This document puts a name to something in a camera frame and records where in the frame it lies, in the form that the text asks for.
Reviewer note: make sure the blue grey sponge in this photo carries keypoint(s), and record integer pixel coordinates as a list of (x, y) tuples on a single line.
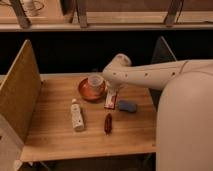
[(128, 106)]

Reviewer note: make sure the dark red oblong object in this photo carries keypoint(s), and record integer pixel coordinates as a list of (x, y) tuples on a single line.
[(108, 124)]

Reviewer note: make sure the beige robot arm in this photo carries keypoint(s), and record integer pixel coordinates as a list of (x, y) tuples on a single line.
[(184, 128)]

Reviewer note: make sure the right dark side panel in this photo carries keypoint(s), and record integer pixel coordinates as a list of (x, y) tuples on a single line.
[(162, 53)]

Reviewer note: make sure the white squeeze tube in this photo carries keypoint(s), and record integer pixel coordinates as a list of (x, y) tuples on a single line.
[(77, 117)]

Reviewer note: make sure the orange brown plate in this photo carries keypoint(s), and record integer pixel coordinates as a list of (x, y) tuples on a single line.
[(89, 93)]

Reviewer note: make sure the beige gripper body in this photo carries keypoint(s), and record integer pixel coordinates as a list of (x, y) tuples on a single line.
[(114, 87)]

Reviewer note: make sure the wooden shelf with posts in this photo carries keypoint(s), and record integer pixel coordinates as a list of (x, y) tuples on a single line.
[(105, 15)]

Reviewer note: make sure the left wooden side panel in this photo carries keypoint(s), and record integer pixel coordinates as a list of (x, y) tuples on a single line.
[(19, 91)]

